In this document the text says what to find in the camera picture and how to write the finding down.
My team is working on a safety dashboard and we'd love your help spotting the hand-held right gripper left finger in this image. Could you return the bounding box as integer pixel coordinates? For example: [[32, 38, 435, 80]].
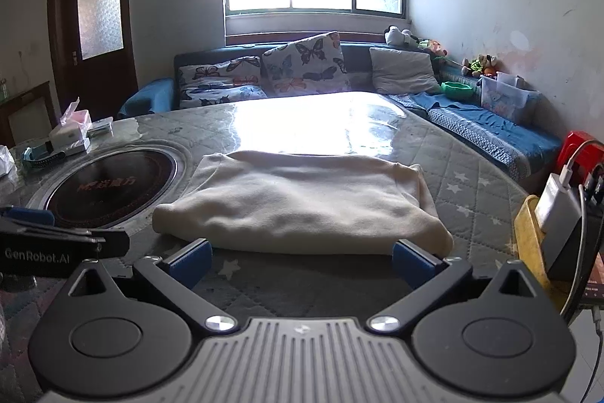
[[67, 239, 239, 333]]

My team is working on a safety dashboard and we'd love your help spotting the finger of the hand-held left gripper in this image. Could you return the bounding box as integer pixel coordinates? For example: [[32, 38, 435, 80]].
[[0, 207, 107, 244]]

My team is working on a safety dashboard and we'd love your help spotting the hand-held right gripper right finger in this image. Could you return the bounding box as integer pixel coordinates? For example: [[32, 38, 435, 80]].
[[368, 240, 541, 334]]

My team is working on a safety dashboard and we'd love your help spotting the cream knit garment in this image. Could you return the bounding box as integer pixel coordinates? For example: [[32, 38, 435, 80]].
[[152, 150, 455, 256]]

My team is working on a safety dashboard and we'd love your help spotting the clear plastic bag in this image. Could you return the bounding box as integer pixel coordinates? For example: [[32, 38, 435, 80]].
[[0, 145, 18, 180]]

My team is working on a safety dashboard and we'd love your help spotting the blue smartwatch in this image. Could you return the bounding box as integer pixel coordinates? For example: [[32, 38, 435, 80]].
[[23, 145, 67, 170]]

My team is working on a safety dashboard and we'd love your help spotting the round black induction cooktop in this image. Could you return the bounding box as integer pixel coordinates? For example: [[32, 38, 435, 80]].
[[26, 143, 190, 230]]

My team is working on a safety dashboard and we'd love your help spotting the white tissue box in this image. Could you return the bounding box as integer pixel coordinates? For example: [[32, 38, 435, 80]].
[[49, 124, 91, 156]]

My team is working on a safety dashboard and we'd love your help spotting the grey quilted star table cover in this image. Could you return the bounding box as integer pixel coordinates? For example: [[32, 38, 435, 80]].
[[0, 92, 563, 403]]

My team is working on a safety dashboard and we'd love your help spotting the wooden side cabinet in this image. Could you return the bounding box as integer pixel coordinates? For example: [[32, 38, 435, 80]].
[[0, 81, 57, 150]]

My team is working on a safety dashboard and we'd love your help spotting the blue corner sofa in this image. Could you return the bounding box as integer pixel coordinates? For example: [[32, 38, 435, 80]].
[[118, 42, 564, 192]]

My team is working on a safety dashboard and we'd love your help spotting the white power adapter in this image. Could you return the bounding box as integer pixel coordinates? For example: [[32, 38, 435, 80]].
[[535, 174, 584, 235]]

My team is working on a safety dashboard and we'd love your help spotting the dark wooden door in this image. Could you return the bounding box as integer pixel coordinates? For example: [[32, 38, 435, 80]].
[[47, 0, 139, 120]]

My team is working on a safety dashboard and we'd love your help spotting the long butterfly print pillow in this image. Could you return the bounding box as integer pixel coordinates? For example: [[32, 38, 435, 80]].
[[179, 84, 269, 110], [178, 56, 263, 90]]

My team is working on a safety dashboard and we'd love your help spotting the green plastic bowl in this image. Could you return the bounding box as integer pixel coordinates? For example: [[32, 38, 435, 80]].
[[440, 81, 476, 100]]

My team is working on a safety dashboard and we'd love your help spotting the clear plastic storage box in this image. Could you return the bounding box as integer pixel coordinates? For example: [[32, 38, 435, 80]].
[[479, 73, 541, 123]]

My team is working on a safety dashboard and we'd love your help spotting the grey plain pillow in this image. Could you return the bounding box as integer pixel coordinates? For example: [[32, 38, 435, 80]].
[[369, 47, 442, 96]]

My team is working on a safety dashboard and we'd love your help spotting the red plastic stool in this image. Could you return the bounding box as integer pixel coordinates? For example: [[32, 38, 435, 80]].
[[554, 130, 604, 187]]

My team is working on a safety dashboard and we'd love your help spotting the yellow green plush toy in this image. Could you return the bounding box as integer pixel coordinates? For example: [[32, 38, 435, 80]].
[[461, 54, 499, 78]]

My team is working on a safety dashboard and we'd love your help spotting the orange green plush toy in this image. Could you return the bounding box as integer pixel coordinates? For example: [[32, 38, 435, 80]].
[[418, 39, 449, 57]]

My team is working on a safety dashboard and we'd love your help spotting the square butterfly print pillow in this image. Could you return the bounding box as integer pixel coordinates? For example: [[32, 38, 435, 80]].
[[261, 31, 351, 98]]

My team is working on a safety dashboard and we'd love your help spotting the white panda plush toy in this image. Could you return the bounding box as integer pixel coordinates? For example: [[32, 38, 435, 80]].
[[384, 25, 414, 48]]

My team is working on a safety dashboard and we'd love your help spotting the white charging cable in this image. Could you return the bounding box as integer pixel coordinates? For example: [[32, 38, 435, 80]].
[[559, 139, 604, 187]]

